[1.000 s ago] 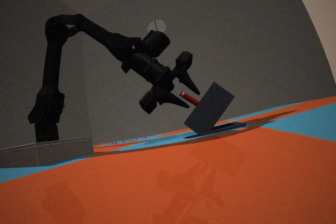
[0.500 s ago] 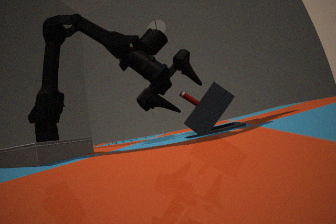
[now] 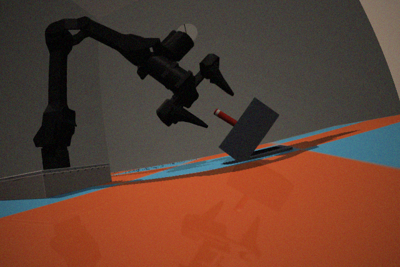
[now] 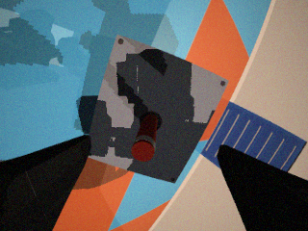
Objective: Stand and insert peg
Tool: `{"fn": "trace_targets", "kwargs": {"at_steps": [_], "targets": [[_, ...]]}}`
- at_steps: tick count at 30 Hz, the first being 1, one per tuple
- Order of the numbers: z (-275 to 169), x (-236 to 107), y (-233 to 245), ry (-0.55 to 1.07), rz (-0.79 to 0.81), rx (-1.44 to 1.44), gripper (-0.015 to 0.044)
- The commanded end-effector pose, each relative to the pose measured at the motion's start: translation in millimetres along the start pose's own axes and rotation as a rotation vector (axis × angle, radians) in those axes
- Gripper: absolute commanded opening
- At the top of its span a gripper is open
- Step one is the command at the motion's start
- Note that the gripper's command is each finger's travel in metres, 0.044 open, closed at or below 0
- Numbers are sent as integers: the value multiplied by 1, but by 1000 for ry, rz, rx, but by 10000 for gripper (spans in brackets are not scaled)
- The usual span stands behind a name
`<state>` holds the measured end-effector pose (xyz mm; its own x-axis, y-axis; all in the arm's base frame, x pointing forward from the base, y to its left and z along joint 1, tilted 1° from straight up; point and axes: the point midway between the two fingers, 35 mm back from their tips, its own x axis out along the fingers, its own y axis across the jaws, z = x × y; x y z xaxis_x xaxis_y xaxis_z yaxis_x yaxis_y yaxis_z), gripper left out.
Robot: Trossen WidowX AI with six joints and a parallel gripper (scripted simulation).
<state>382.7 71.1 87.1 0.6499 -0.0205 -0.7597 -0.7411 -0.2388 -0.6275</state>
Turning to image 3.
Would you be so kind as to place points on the grey square panel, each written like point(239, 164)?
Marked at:
point(249, 131)

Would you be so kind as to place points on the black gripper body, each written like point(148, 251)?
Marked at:
point(182, 83)

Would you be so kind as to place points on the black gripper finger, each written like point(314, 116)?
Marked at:
point(181, 114)
point(217, 79)

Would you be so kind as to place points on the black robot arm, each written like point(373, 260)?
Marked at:
point(59, 122)

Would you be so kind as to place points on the red peg with white band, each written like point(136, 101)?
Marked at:
point(225, 117)

